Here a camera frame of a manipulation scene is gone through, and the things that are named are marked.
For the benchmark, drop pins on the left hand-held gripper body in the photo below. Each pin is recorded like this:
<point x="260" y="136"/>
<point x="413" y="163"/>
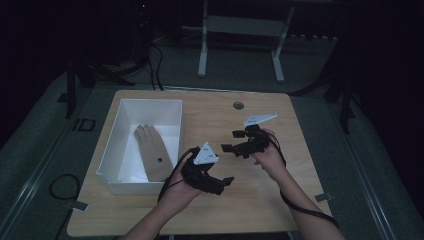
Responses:
<point x="200" y="176"/>

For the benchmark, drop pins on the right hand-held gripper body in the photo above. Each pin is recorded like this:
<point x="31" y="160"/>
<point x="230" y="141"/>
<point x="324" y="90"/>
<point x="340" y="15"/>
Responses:
<point x="256" y="143"/>

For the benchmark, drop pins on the beige glove with black dot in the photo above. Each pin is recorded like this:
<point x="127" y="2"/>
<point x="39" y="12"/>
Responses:
<point x="153" y="153"/>

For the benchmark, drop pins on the white box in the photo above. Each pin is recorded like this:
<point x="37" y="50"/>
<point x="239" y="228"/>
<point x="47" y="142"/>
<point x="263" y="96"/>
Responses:
<point x="133" y="166"/>

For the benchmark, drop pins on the person's right hand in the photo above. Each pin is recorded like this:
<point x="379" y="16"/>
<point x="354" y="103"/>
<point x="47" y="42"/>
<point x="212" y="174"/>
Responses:
<point x="271" y="161"/>

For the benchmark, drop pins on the person's left hand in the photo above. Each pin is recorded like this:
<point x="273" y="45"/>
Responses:
<point x="178" y="195"/>

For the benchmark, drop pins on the grey table tape piece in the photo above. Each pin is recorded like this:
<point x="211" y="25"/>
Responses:
<point x="324" y="197"/>

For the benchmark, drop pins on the black tripod stand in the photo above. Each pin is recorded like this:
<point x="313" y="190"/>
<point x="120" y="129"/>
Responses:
<point x="83" y="78"/>
<point x="343" y="96"/>

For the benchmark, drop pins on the grey floor tape piece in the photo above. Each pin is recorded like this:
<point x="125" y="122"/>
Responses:
<point x="80" y="206"/>

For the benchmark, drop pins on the white metal desk frame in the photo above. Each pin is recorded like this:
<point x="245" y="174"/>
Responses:
<point x="245" y="26"/>

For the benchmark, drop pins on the black rectangular floor frame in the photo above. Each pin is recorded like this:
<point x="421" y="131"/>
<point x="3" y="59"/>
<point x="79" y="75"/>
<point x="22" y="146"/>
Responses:
<point x="85" y="124"/>

